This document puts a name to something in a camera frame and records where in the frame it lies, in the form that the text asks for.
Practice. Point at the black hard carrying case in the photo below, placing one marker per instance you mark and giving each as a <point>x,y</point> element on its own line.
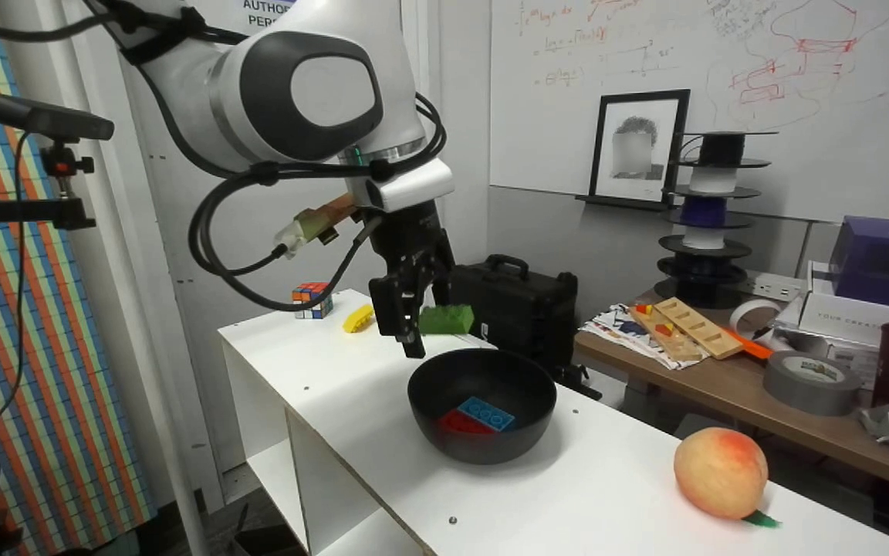
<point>524,309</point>

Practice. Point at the toy peach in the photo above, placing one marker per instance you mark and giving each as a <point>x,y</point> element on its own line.
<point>721,473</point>

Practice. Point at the stack of filament spools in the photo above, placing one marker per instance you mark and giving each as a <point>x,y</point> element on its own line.
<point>708,226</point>

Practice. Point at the purple box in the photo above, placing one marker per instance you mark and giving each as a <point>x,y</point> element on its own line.
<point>887,265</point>

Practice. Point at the white tape roll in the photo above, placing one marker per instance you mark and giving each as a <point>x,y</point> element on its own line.
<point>753,315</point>

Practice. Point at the black bowl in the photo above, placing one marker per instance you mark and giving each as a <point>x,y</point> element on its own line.
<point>507,444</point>

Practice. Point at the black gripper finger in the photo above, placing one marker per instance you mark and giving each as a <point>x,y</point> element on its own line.
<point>383,309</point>
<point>413,330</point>

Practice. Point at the colourful striped cloth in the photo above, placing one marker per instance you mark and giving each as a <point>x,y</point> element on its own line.
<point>44,392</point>

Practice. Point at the orange tool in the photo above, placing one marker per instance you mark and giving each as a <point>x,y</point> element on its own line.
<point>753,348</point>

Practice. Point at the grey duct tape roll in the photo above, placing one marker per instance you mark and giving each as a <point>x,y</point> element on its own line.
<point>813,384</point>

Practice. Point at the black framed portrait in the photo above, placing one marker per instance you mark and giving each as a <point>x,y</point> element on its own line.
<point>638,151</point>

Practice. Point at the wooden puzzle board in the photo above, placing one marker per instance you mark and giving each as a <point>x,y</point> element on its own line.
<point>691,330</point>

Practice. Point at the whiteboard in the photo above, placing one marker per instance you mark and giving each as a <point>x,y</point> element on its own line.
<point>774,64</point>

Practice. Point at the Rubik's cube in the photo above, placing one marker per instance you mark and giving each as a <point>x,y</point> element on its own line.
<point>312,298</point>

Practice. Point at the printed papers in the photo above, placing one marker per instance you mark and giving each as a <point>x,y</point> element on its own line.
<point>617,335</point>

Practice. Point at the blue Lego brick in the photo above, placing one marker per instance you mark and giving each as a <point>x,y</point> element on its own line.
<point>493,415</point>

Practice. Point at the black camera on stand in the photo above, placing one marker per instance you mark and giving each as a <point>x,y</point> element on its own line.
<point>46,120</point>

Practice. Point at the white cardboard box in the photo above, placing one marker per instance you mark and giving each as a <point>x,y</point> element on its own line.
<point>846,324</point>

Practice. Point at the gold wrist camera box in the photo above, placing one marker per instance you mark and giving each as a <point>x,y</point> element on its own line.
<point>312,223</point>

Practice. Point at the white shelf unit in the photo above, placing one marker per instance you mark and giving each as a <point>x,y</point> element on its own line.
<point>363,433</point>

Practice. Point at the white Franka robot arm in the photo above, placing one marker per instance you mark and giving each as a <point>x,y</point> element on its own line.
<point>279,95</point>

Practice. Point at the yellow Lego brick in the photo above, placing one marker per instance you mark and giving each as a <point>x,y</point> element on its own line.
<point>356,319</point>

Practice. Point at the wooden desk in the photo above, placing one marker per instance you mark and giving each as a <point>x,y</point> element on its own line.
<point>731,398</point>

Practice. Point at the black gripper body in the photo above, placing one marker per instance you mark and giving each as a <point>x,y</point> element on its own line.
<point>411,250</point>

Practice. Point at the red Lego brick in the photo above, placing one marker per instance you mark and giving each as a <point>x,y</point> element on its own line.
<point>458,425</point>

